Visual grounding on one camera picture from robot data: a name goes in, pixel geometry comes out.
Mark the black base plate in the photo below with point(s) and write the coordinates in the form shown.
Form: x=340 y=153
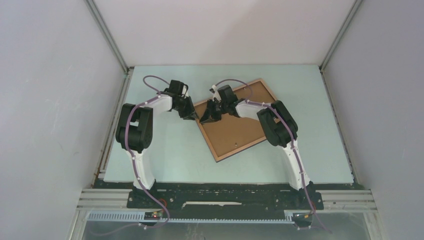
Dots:
x=224 y=201

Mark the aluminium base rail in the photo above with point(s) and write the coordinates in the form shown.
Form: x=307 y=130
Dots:
x=109 y=203

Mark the corner aluminium profile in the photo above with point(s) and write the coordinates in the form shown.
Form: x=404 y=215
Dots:
x=106 y=33
x=340 y=34

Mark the left corner aluminium profile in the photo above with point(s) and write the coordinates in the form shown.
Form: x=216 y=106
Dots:
x=106 y=33

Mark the right corner aluminium profile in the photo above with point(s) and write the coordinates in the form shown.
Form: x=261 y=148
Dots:
x=340 y=34

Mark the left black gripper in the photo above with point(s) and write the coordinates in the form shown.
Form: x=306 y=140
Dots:
x=190 y=113

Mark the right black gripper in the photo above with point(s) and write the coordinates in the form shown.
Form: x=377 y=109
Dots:
x=207 y=118

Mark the wooden picture frame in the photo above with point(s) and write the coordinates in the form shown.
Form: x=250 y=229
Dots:
x=212 y=145

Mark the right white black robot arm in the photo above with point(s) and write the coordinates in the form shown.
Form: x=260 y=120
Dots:
x=278 y=125

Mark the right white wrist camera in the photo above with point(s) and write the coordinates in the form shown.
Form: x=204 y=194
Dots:
x=215 y=93

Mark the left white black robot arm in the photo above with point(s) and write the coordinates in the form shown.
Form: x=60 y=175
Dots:
x=135 y=127

